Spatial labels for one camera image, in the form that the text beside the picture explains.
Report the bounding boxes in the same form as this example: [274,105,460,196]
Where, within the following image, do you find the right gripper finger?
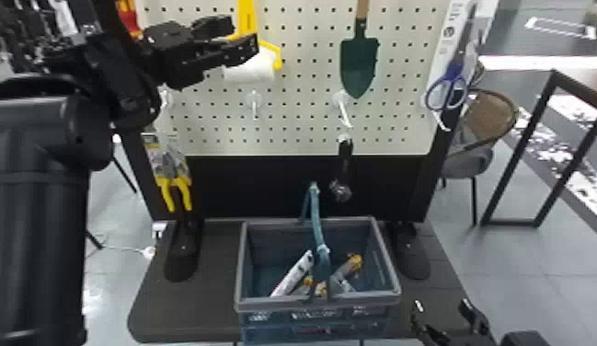
[409,299,452,346]
[457,297,495,346]

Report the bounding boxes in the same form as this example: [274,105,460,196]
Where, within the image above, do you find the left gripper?
[150,15,260,92]

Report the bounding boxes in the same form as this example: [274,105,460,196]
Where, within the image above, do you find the yellow paint roller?
[221,0,284,85]

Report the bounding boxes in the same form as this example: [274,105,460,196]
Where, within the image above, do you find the red hand tool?
[115,0,145,40]

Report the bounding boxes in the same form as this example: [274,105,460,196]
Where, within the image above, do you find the yellow and grey tool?
[327,252,365,294]

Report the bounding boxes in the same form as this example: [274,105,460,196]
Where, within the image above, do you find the white pegboard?
[118,0,469,283]

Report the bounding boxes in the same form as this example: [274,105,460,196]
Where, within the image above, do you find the green garden trowel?
[338,0,381,100]

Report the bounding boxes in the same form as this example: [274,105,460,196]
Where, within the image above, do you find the yellow pliers on card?
[142,129,195,213]

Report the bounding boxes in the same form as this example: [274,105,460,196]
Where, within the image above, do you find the white tool packet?
[270,249,316,298]

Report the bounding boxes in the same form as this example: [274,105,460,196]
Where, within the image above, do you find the blue basket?
[233,181,404,345]

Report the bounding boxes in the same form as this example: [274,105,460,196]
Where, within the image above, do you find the grey chair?
[440,60,522,228]

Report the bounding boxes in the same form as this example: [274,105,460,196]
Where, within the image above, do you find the black side table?
[478,54,597,244]

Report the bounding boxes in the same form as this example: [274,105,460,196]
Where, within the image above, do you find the blue scissors on card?
[421,0,499,133]

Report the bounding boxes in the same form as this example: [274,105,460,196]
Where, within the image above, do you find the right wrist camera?
[499,329,553,346]

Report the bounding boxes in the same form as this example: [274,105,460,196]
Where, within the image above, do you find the white cable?
[86,236,157,262]

